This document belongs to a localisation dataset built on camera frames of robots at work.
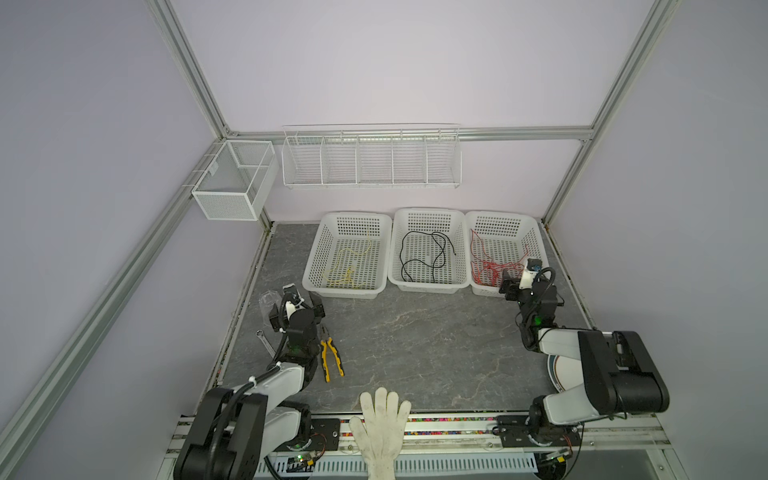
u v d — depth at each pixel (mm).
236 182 1002
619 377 451
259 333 913
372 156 1021
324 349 868
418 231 1157
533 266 773
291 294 736
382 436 737
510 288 830
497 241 1147
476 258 1087
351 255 1115
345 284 1021
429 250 1117
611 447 717
